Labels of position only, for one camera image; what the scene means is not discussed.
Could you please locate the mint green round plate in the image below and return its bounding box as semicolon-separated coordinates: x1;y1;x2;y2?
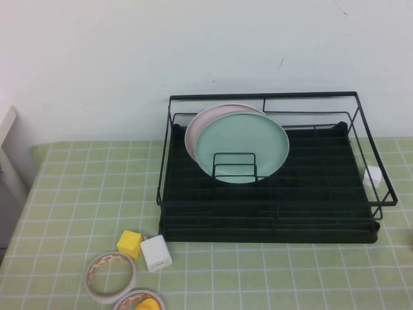
194;110;290;185

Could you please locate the pink round plate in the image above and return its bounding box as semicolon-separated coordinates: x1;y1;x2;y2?
184;103;267;162

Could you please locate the white USB charger block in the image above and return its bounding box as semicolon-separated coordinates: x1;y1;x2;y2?
363;165;384;188
139;234;174;274

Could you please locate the yellow cube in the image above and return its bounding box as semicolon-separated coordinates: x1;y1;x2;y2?
116;229;144;259

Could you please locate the black plastic drain tray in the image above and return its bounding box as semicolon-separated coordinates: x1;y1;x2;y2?
157;121;381;245

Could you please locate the green checked tablecloth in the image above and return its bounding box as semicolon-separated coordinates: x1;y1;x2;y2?
0;137;413;310

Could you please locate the white tape roll orange print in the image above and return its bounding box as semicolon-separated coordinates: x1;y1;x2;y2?
112;289;165;310
85;251;137;305

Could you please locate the black wire dish rack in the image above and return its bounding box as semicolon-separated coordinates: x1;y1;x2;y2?
156;91;398;233

